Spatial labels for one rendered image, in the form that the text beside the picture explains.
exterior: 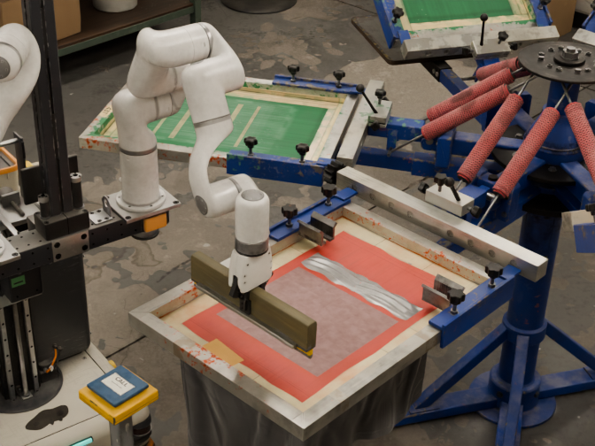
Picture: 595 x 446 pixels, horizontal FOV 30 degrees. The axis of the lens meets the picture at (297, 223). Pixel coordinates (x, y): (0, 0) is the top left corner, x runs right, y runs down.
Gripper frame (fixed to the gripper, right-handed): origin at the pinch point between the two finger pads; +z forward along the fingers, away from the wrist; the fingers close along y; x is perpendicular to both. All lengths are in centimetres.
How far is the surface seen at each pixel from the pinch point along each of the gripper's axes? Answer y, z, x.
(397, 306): -38.6, 14.2, 13.7
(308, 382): -1.5, 14.6, 17.4
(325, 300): -28.0, 14.8, -1.4
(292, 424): 13.4, 11.8, 26.4
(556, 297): -197, 111, -21
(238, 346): 0.6, 14.8, -3.5
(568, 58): -130, -22, 1
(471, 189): -88, 6, 0
